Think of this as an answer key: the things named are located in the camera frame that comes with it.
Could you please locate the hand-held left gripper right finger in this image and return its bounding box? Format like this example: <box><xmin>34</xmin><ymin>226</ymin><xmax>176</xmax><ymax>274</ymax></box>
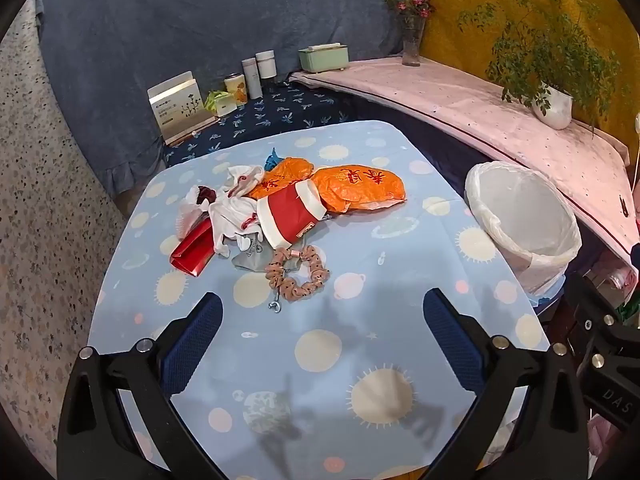
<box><xmin>423</xmin><ymin>288</ymin><xmax>594</xmax><ymax>480</ymax></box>

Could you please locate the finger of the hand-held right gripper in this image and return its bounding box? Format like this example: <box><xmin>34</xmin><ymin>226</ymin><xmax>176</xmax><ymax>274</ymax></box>
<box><xmin>564</xmin><ymin>271</ymin><xmax>640</xmax><ymax>356</ymax></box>

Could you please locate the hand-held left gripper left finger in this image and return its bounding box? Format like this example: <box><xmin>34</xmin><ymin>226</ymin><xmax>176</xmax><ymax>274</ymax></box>
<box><xmin>56</xmin><ymin>291</ymin><xmax>224</xmax><ymax>480</ymax></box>

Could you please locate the shiny red packet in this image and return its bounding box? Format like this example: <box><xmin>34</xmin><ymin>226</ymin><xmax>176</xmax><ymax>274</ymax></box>
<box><xmin>170</xmin><ymin>220</ymin><xmax>213</xmax><ymax>277</ymax></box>

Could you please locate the grey foil packet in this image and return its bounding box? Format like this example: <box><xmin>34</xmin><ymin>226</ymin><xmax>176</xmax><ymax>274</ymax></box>
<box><xmin>231</xmin><ymin>240</ymin><xmax>281</xmax><ymax>271</ymax></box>

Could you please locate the bin with white plastic liner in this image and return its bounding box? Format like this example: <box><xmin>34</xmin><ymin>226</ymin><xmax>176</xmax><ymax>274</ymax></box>
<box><xmin>465</xmin><ymin>160</ymin><xmax>583</xmax><ymax>298</ymax></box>

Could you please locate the orange plastic bag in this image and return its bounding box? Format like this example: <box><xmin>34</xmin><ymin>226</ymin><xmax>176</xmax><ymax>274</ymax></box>
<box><xmin>310</xmin><ymin>164</ymin><xmax>406</xmax><ymax>213</ymax></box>
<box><xmin>247</xmin><ymin>157</ymin><xmax>321</xmax><ymax>201</ymax></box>

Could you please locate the clear plastic bag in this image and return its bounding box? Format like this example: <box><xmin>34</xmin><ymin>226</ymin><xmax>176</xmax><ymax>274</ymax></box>
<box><xmin>175</xmin><ymin>199</ymin><xmax>208</xmax><ymax>237</ymax></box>

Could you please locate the pink scrunchie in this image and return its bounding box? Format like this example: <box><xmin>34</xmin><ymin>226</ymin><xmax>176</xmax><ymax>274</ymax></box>
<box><xmin>265</xmin><ymin>244</ymin><xmax>331</xmax><ymax>303</ymax></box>

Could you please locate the light blue planet-print cloth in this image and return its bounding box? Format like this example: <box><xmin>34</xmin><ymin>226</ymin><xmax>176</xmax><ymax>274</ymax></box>
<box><xmin>87</xmin><ymin>120</ymin><xmax>551</xmax><ymax>480</ymax></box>

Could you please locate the green plant in white pot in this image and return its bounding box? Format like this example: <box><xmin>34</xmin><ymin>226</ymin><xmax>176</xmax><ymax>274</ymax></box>
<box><xmin>457</xmin><ymin>0</ymin><xmax>621</xmax><ymax>132</ymax></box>

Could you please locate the white box with flower print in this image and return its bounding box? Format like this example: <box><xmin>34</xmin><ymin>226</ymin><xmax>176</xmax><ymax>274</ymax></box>
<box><xmin>147</xmin><ymin>71</ymin><xmax>221</xmax><ymax>147</ymax></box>

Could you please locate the small green packet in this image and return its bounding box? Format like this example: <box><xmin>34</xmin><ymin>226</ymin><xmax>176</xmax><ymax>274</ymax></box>
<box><xmin>204</xmin><ymin>90</ymin><xmax>237</xmax><ymax>116</ymax></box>

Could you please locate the pink printed cloth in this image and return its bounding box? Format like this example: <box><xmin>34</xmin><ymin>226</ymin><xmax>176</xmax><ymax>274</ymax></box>
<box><xmin>290</xmin><ymin>55</ymin><xmax>640</xmax><ymax>261</ymax></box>

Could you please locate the dark blue leaf-print cloth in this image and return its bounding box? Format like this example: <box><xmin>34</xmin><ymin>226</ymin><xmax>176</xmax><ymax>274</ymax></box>
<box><xmin>162</xmin><ymin>82</ymin><xmax>361</xmax><ymax>168</ymax></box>

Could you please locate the tin with orange print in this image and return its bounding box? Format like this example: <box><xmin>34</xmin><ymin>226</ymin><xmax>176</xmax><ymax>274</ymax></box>
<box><xmin>223</xmin><ymin>74</ymin><xmax>248</xmax><ymax>106</ymax></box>

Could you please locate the tall white bottle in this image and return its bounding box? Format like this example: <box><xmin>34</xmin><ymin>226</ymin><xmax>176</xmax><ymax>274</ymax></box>
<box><xmin>241</xmin><ymin>57</ymin><xmax>264</xmax><ymax>100</ymax></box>

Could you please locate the short white bottle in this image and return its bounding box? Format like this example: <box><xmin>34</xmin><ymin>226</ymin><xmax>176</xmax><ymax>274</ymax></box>
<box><xmin>255</xmin><ymin>50</ymin><xmax>277</xmax><ymax>80</ymax></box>

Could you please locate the glass vase with pink flowers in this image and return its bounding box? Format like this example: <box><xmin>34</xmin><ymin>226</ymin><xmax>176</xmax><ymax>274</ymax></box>
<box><xmin>382</xmin><ymin>0</ymin><xmax>433</xmax><ymax>67</ymax></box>

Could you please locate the green tissue box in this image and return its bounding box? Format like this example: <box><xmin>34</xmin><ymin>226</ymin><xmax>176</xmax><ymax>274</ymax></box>
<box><xmin>298</xmin><ymin>44</ymin><xmax>349</xmax><ymax>73</ymax></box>

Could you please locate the blue hanging towel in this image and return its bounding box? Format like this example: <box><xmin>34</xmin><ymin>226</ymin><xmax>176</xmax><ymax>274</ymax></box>
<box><xmin>32</xmin><ymin>0</ymin><xmax>431</xmax><ymax>201</ymax></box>

